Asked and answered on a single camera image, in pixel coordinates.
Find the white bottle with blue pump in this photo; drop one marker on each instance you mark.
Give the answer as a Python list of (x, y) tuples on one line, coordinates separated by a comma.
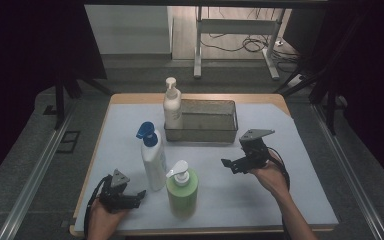
[(154, 163)]

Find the aluminium rail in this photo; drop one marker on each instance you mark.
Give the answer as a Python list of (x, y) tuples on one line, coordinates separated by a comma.
[(30, 186), (350, 173)]

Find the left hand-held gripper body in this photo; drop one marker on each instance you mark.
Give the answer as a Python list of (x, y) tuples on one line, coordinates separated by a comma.
[(115, 195)]

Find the white panel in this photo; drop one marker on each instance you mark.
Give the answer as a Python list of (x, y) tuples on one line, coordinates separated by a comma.
[(130, 30)]

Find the white metal desk frame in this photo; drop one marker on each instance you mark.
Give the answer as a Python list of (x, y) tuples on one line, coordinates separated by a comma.
[(236, 26)]

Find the person's right hand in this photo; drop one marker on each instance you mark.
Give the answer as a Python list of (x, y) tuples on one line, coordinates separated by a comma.
[(273, 178)]

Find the person's left hand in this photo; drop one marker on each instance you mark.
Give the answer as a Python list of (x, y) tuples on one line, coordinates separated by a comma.
[(101, 223)]

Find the light blue mat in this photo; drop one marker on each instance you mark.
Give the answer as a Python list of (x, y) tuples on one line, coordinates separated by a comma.
[(220, 200)]

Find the cream white pump bottle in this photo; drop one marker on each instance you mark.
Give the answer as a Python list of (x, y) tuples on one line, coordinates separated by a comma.
[(172, 110)]

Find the black stand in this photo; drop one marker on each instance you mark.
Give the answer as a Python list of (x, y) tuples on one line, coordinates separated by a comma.
[(330, 100), (60, 100)]

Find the grey metal mesh basket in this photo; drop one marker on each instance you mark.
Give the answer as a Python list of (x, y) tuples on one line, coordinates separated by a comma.
[(210, 130)]

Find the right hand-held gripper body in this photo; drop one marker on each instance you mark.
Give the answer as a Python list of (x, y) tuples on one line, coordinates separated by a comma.
[(255, 151)]

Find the white power strip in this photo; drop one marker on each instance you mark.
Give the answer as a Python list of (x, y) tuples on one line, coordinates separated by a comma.
[(298, 80)]

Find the green bottle with white pump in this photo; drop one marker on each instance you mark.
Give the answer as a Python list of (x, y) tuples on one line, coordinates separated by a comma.
[(182, 198)]

